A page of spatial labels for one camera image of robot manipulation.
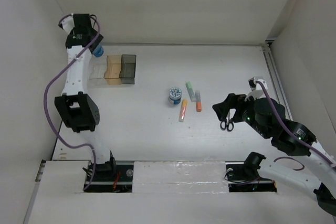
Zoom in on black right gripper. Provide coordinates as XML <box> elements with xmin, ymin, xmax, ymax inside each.
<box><xmin>212</xmin><ymin>91</ymin><xmax>269</xmax><ymax>138</ymax></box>

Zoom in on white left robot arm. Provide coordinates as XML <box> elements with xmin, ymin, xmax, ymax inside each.
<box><xmin>54</xmin><ymin>14</ymin><xmax>117</xmax><ymax>180</ymax></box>

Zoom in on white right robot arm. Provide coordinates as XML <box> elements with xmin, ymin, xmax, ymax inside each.
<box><xmin>212</xmin><ymin>93</ymin><xmax>335</xmax><ymax>216</ymax></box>

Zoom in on orange capped grey highlighter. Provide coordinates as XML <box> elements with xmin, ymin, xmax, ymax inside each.
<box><xmin>195</xmin><ymin>90</ymin><xmax>202</xmax><ymax>112</ymax></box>

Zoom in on green capped highlighter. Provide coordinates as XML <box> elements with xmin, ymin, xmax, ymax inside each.
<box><xmin>186</xmin><ymin>81</ymin><xmax>196</xmax><ymax>102</ymax></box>

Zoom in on clear plastic container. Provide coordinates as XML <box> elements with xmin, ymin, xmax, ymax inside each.
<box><xmin>89</xmin><ymin>56</ymin><xmax>107</xmax><ymax>80</ymax></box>

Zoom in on yellow capped orange highlighter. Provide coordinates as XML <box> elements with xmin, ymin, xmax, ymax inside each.
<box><xmin>178</xmin><ymin>99</ymin><xmax>187</xmax><ymax>122</ymax></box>

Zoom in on amber plastic container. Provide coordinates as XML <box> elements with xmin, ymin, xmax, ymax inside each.
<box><xmin>104</xmin><ymin>55</ymin><xmax>122</xmax><ymax>86</ymax></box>

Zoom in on smoky grey plastic container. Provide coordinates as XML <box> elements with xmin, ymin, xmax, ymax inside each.
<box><xmin>119</xmin><ymin>55</ymin><xmax>137</xmax><ymax>84</ymax></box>

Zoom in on black handled scissors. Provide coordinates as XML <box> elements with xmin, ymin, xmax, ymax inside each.
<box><xmin>220</xmin><ymin>111</ymin><xmax>234</xmax><ymax>132</ymax></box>

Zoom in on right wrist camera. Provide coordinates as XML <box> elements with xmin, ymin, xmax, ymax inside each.
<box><xmin>246</xmin><ymin>77</ymin><xmax>268</xmax><ymax>100</ymax></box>

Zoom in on aluminium rail right edge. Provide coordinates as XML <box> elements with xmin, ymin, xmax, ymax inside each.
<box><xmin>261</xmin><ymin>40</ymin><xmax>292</xmax><ymax>120</ymax></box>

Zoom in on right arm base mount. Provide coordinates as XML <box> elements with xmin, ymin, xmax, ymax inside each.
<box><xmin>224</xmin><ymin>152</ymin><xmax>277</xmax><ymax>193</ymax></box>

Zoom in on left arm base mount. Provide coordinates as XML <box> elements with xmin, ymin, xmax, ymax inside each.
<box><xmin>84</xmin><ymin>162</ymin><xmax>134</xmax><ymax>193</ymax></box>

